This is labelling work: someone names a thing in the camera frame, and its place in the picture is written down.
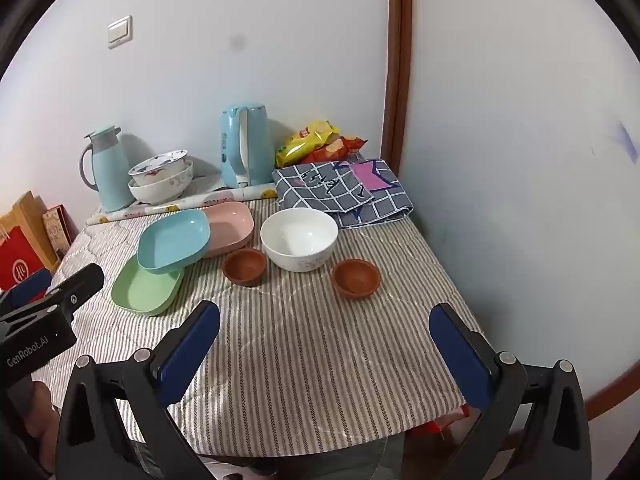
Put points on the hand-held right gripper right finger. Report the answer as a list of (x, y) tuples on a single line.
[(457, 355)]

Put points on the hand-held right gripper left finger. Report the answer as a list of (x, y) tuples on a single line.
[(192, 345)]

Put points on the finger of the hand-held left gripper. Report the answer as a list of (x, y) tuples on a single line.
[(31, 287), (77, 285)]

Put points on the green plate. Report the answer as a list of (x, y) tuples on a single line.
[(142, 295)]

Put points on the small brown bowl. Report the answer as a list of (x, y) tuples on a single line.
[(245, 267), (356, 280)]

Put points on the blue plate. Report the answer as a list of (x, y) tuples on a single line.
[(172, 240)]

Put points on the pink plate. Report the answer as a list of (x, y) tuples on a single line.
[(232, 225)]

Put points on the plain white bowl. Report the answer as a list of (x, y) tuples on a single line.
[(300, 235)]

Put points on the person's left hand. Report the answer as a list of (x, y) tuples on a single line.
[(46, 420)]

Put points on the red paper bag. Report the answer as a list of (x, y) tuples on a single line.
[(20, 265)]

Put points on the patterned box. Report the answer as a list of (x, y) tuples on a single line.
[(56, 230)]

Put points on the red plastic object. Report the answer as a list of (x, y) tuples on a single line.
[(442, 425)]

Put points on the brown paper bag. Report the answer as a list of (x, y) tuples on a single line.
[(27, 212)]

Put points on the light blue thermos jug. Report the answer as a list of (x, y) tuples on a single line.
[(112, 175)]

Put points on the striped tablecloth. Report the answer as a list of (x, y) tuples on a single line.
[(310, 360)]

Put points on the white bowl grey pattern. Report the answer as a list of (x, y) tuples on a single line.
[(160, 194)]

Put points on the white bowl red blue pattern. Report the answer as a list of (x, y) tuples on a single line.
[(160, 167)]

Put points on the printed paper roll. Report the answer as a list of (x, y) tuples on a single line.
[(220, 197)]

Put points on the wooden baseboard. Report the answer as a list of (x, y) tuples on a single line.
[(598, 410)]

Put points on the grey plaid folded cloth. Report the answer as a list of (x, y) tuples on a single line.
[(320, 195)]

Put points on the light blue electric kettle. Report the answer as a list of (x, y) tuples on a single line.
[(232, 150)]

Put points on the yellow chip bag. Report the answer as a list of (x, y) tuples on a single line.
[(305, 142)]

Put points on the orange chip bag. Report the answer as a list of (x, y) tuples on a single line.
[(336, 150)]

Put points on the white light switch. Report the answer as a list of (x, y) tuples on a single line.
[(120, 32)]

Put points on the wooden door frame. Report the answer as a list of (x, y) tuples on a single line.
[(397, 60)]

